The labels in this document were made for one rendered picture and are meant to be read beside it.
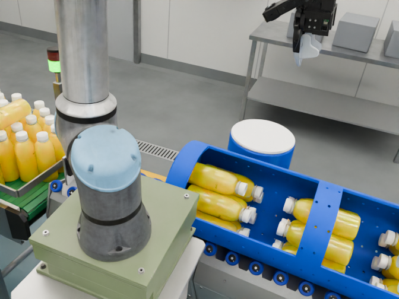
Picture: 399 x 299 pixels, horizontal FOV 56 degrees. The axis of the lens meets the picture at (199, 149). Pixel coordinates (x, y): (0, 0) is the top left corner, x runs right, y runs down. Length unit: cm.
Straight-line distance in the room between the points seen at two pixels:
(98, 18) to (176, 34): 414
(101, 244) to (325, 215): 56
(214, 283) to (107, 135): 71
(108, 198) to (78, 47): 26
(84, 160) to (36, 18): 538
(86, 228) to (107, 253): 6
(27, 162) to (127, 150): 90
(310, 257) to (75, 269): 57
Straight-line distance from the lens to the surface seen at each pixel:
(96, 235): 75
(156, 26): 490
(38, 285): 91
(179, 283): 88
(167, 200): 88
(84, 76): 70
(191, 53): 479
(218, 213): 111
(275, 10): 95
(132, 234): 75
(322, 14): 92
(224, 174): 112
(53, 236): 84
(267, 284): 120
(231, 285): 124
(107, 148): 66
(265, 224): 129
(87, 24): 67
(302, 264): 106
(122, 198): 68
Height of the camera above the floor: 185
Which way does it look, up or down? 33 degrees down
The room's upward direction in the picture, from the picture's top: 6 degrees clockwise
